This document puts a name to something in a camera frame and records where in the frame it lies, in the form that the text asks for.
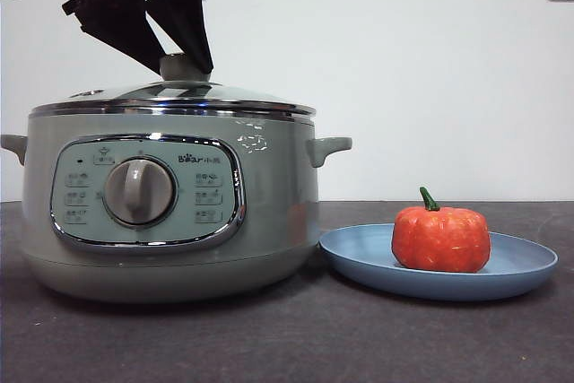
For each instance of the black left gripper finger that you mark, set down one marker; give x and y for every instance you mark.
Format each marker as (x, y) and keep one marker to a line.
(190, 20)
(116, 24)

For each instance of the glass lid with green knob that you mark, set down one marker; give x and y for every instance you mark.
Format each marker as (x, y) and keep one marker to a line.
(181, 69)

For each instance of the orange pumpkin with green stem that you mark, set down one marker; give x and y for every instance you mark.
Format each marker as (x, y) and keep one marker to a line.
(441, 239)

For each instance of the pale green electric steamer pot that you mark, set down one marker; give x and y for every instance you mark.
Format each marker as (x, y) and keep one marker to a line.
(278, 185)

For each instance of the blue plate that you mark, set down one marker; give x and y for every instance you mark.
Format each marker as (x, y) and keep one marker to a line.
(359, 257)

